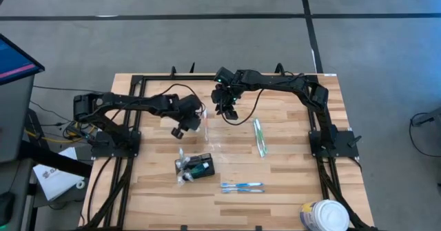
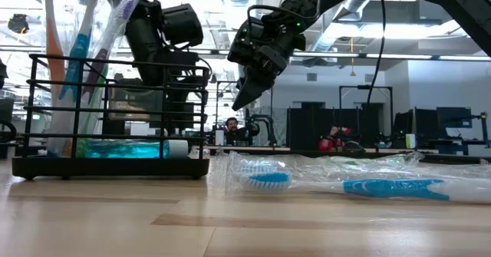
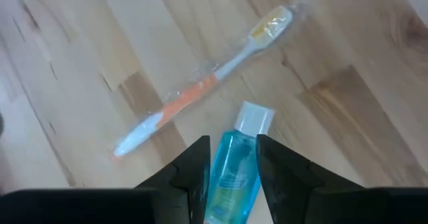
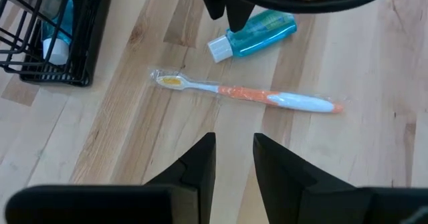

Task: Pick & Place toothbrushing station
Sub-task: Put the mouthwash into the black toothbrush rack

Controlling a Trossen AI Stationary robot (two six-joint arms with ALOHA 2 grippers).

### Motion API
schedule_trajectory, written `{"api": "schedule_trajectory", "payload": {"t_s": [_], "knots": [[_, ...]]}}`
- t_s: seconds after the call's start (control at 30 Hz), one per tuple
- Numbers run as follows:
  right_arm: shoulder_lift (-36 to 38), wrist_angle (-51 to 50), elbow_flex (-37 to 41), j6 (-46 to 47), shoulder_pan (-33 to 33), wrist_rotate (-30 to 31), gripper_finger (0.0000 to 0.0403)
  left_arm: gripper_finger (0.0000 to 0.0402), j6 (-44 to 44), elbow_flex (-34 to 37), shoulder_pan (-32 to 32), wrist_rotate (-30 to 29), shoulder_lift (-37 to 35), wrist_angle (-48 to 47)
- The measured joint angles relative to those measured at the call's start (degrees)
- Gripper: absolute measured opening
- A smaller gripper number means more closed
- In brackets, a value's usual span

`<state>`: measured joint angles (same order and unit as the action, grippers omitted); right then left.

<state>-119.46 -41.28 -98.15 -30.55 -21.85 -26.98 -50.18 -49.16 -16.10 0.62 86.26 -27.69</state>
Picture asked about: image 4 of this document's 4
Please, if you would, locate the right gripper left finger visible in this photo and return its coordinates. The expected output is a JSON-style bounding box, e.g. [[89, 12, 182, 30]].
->
[[4, 132, 217, 224]]

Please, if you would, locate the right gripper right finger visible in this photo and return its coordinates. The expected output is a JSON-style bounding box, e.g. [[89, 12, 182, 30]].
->
[[252, 132, 428, 224]]

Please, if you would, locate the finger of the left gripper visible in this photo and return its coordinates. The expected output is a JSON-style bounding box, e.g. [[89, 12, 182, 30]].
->
[[195, 0, 229, 21], [225, 0, 269, 34]]

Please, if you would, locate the orange white toothbrush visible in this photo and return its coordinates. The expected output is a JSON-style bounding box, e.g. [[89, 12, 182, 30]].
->
[[148, 68, 345, 115]]

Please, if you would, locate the black wire toothbrush rack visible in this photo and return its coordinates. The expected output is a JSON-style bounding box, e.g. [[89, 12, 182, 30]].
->
[[0, 0, 116, 88]]

